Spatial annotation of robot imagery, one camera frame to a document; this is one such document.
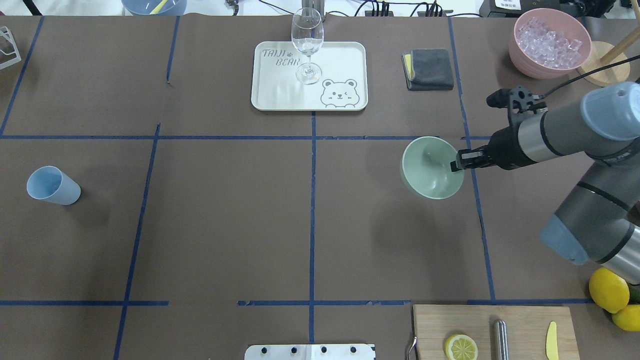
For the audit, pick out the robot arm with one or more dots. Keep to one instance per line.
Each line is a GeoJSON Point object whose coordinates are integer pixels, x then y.
{"type": "Point", "coordinates": [591, 223]}

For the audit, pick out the light blue plastic cup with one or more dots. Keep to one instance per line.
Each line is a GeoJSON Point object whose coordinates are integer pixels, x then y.
{"type": "Point", "coordinates": [50, 184]}

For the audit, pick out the yellow lemon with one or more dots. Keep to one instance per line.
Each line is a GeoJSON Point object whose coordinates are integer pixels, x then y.
{"type": "Point", "coordinates": [628, 318]}
{"type": "Point", "coordinates": [608, 290]}

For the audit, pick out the cream bear tray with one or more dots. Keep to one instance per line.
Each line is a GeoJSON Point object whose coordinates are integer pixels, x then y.
{"type": "Point", "coordinates": [343, 85]}

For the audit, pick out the yellow lemon back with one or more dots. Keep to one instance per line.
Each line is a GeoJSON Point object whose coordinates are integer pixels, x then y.
{"type": "Point", "coordinates": [628, 318]}

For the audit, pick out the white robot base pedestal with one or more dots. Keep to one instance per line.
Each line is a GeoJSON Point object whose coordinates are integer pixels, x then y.
{"type": "Point", "coordinates": [340, 351]}

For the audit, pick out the white wire cup rack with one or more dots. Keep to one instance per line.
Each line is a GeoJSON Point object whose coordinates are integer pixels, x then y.
{"type": "Point", "coordinates": [9, 52]}

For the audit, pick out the yellow plastic knife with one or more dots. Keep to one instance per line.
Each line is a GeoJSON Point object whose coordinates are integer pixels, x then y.
{"type": "Point", "coordinates": [551, 342]}

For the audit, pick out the grey folded cloth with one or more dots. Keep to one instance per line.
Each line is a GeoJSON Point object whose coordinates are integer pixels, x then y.
{"type": "Point", "coordinates": [428, 69]}

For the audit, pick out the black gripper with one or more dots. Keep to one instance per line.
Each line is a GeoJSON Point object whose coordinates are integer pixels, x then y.
{"type": "Point", "coordinates": [502, 148]}

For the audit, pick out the wooden cutting board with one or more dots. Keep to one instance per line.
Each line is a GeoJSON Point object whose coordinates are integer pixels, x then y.
{"type": "Point", "coordinates": [526, 329]}

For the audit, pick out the clear wine glass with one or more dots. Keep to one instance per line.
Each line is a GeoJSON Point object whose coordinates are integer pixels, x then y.
{"type": "Point", "coordinates": [307, 36]}

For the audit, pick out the lemon half slice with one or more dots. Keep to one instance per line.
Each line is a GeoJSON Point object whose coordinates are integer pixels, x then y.
{"type": "Point", "coordinates": [460, 346]}

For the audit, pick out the green avocado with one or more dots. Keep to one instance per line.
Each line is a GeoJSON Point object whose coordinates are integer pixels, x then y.
{"type": "Point", "coordinates": [634, 291]}

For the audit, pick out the yellow lemon front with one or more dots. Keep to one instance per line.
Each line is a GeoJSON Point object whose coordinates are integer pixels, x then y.
{"type": "Point", "coordinates": [608, 290]}

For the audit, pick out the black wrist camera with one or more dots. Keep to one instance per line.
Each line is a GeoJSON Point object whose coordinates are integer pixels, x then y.
{"type": "Point", "coordinates": [521, 104]}

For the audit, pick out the blue bowl with fork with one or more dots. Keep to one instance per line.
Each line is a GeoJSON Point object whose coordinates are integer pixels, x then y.
{"type": "Point", "coordinates": [155, 7]}

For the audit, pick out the green bowl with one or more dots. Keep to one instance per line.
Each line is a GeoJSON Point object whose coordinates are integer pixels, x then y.
{"type": "Point", "coordinates": [426, 168]}

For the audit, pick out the pink bowl of ice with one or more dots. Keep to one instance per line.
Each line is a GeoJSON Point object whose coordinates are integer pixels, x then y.
{"type": "Point", "coordinates": [548, 43]}

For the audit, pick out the steel muddler black cap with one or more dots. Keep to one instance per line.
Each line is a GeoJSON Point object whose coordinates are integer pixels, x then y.
{"type": "Point", "coordinates": [501, 346]}

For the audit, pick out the wooden cup stand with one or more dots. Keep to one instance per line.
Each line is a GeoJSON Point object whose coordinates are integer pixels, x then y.
{"type": "Point", "coordinates": [602, 56]}

